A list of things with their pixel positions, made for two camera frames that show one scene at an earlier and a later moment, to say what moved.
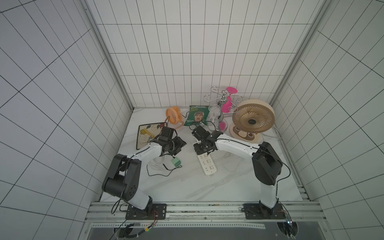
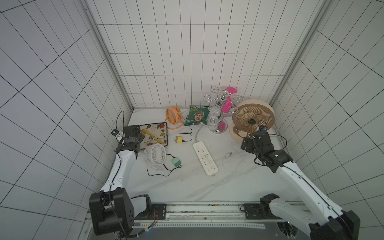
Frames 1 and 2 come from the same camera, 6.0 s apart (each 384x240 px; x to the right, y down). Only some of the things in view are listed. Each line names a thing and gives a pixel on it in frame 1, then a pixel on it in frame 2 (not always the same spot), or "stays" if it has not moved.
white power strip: [208, 163] stays
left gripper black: [180, 144] -> [140, 137]
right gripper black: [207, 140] -> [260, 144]
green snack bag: [197, 114] stays
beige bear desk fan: [251, 118] stays
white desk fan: [156, 163] stays
